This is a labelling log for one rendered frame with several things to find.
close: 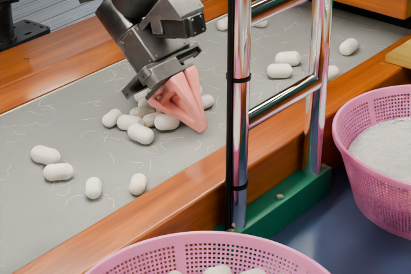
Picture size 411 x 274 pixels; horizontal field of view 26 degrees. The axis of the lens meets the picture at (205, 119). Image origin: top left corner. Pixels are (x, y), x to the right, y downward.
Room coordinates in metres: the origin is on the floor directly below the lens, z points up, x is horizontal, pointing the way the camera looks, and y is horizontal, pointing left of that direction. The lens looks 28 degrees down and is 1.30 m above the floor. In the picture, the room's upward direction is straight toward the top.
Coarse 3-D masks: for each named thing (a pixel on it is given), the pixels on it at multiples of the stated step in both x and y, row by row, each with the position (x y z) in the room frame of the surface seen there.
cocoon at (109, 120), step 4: (112, 112) 1.01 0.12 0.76; (116, 112) 1.02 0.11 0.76; (120, 112) 1.02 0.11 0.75; (104, 116) 1.01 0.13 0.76; (108, 116) 1.00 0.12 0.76; (112, 116) 1.00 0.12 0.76; (116, 116) 1.01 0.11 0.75; (104, 120) 1.00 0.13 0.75; (108, 120) 1.00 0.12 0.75; (112, 120) 1.00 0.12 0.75; (116, 120) 1.01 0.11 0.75; (104, 124) 1.00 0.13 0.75; (108, 124) 1.00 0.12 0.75; (112, 124) 1.00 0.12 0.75
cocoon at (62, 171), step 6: (48, 168) 0.88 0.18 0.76; (54, 168) 0.88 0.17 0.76; (60, 168) 0.88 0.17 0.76; (66, 168) 0.88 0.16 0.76; (72, 168) 0.88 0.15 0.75; (48, 174) 0.87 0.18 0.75; (54, 174) 0.87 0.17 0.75; (60, 174) 0.87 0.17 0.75; (66, 174) 0.87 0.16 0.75; (72, 174) 0.88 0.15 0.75
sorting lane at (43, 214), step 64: (256, 0) 1.46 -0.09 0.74; (128, 64) 1.20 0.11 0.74; (256, 64) 1.20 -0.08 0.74; (0, 128) 1.00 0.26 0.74; (64, 128) 1.00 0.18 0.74; (192, 128) 1.00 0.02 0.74; (0, 192) 0.85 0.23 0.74; (64, 192) 0.85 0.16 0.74; (128, 192) 0.85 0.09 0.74; (0, 256) 0.73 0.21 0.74
